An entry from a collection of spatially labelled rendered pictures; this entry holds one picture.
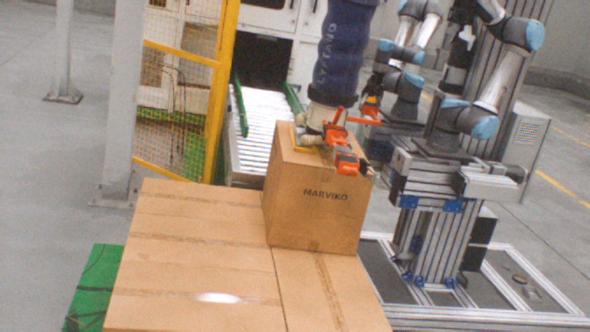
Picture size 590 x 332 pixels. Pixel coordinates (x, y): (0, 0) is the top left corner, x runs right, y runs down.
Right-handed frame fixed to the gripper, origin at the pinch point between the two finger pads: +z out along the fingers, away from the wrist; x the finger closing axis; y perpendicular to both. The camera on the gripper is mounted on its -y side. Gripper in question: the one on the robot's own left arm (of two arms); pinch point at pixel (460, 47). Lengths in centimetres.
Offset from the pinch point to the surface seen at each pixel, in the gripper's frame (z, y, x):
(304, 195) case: 72, 46, -8
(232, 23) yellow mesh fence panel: 25, 72, -150
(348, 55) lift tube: 13.9, 34.5, -27.5
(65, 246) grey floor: 152, 151, -88
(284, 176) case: 64, 56, -9
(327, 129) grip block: 42, 42, -9
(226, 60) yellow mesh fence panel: 48, 73, -151
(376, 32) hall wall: 94, -315, -956
